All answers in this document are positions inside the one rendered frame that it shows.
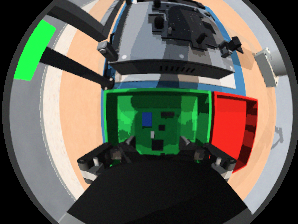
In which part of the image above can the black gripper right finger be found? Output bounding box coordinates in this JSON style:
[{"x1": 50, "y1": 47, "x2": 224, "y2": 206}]
[{"x1": 170, "y1": 136, "x2": 237, "y2": 182}]

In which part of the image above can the red bin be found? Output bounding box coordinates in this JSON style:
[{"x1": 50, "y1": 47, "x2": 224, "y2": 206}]
[{"x1": 209, "y1": 91, "x2": 258, "y2": 173}]

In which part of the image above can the green circuit board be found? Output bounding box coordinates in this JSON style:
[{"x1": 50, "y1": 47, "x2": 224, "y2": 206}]
[{"x1": 134, "y1": 108, "x2": 181, "y2": 155}]

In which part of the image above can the green open tray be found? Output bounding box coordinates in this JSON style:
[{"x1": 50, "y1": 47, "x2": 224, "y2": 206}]
[{"x1": 103, "y1": 88, "x2": 212, "y2": 146}]

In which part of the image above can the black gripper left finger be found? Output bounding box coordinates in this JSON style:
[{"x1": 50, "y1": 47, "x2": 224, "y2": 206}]
[{"x1": 77, "y1": 136, "x2": 148, "y2": 184}]

